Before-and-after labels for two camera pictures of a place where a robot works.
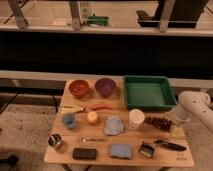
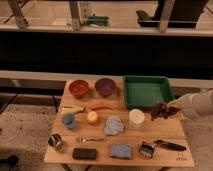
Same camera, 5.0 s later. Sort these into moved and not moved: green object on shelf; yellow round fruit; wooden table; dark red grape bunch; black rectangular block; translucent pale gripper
Moved: translucent pale gripper; dark red grape bunch
Not moved: black rectangular block; green object on shelf; wooden table; yellow round fruit
